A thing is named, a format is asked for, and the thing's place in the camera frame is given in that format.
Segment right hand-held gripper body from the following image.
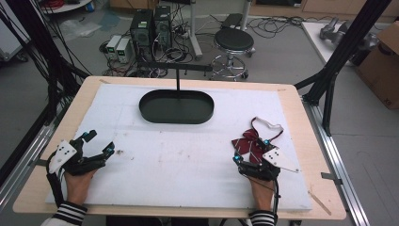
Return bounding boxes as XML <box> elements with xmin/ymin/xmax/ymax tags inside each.
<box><xmin>236</xmin><ymin>144</ymin><xmax>300</xmax><ymax>183</ymax></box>

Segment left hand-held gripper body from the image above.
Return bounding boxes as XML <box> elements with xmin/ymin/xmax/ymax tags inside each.
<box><xmin>46</xmin><ymin>140</ymin><xmax>107</xmax><ymax>177</ymax></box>

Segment dark red striped bow tie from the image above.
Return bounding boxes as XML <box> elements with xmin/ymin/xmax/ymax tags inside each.
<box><xmin>231</xmin><ymin>116</ymin><xmax>285</xmax><ymax>166</ymax></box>

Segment person's left hand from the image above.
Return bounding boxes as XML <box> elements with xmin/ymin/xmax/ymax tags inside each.
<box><xmin>63</xmin><ymin>169</ymin><xmax>99</xmax><ymax>207</ymax></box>

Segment person's right hand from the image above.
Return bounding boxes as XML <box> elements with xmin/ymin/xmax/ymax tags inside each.
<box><xmin>247</xmin><ymin>174</ymin><xmax>278</xmax><ymax>214</ymax></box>

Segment white foam board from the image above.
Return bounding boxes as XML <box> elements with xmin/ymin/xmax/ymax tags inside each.
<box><xmin>45</xmin><ymin>83</ymin><xmax>313</xmax><ymax>212</ymax></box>

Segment thin wooden stick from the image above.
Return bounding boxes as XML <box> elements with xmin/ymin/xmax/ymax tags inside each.
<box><xmin>307</xmin><ymin>189</ymin><xmax>333</xmax><ymax>217</ymax></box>

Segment black oval tray stand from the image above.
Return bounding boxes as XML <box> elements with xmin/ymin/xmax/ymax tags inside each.
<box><xmin>137</xmin><ymin>61</ymin><xmax>215</xmax><ymax>125</ymax></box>

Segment white power supply unit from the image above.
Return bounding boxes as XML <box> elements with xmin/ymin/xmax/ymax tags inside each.
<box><xmin>116</xmin><ymin>38</ymin><xmax>133</xmax><ymax>64</ymax></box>
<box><xmin>105</xmin><ymin>34</ymin><xmax>122</xmax><ymax>61</ymax></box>

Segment black round stool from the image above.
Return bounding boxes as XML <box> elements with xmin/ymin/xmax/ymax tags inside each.
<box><xmin>210</xmin><ymin>27</ymin><xmax>257</xmax><ymax>81</ymax></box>

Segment clear plastic sheet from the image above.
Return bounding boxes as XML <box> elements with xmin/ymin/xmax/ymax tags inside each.
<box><xmin>59</xmin><ymin>18</ymin><xmax>104</xmax><ymax>39</ymax></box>

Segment computer tower cases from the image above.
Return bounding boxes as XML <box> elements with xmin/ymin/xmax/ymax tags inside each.
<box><xmin>99</xmin><ymin>4</ymin><xmax>196</xmax><ymax>78</ymax></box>

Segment black computer tower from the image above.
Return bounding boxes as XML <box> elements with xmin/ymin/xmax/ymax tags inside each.
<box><xmin>129</xmin><ymin>8</ymin><xmax>155</xmax><ymax>49</ymax></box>
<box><xmin>153</xmin><ymin>5</ymin><xmax>173</xmax><ymax>50</ymax></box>

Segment grey equipment case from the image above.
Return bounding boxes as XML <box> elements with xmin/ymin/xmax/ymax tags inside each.
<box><xmin>0</xmin><ymin>0</ymin><xmax>31</xmax><ymax>62</ymax></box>

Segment flat black box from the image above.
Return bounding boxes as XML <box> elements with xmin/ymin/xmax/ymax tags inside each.
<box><xmin>220</xmin><ymin>12</ymin><xmax>245</xmax><ymax>30</ymax></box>

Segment white metal stand leg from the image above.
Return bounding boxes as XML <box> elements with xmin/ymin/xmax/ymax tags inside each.
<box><xmin>186</xmin><ymin>0</ymin><xmax>204</xmax><ymax>61</ymax></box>

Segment round white table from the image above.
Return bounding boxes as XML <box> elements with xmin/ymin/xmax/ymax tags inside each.
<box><xmin>39</xmin><ymin>0</ymin><xmax>95</xmax><ymax>15</ymax></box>

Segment brown cardboard box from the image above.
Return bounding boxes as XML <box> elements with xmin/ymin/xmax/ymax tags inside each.
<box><xmin>356</xmin><ymin>21</ymin><xmax>399</xmax><ymax>110</ymax></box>

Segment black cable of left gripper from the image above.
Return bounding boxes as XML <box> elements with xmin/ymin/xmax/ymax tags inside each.
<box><xmin>45</xmin><ymin>156</ymin><xmax>67</xmax><ymax>209</ymax></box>

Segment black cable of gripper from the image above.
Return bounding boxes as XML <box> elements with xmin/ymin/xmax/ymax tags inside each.
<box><xmin>45</xmin><ymin>156</ymin><xmax>67</xmax><ymax>209</ymax></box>
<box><xmin>250</xmin><ymin>175</ymin><xmax>282</xmax><ymax>226</ymax></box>

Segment grey metal clamp bracket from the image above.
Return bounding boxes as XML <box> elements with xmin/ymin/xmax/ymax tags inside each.
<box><xmin>320</xmin><ymin>171</ymin><xmax>343</xmax><ymax>186</ymax></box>
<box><xmin>27</xmin><ymin>158</ymin><xmax>49</xmax><ymax>168</ymax></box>

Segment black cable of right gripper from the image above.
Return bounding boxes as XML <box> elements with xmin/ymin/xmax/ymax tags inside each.
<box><xmin>250</xmin><ymin>175</ymin><xmax>282</xmax><ymax>226</ymax></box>

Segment aluminium rail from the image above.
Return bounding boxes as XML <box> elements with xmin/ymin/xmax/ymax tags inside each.
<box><xmin>0</xmin><ymin>121</ymin><xmax>61</xmax><ymax>209</ymax></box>
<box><xmin>300</xmin><ymin>95</ymin><xmax>372</xmax><ymax>226</ymax></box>

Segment black metal frame stand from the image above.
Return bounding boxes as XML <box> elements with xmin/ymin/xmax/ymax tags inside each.
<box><xmin>295</xmin><ymin>0</ymin><xmax>393</xmax><ymax>137</ymax></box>
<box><xmin>0</xmin><ymin>0</ymin><xmax>91</xmax><ymax>186</ymax></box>

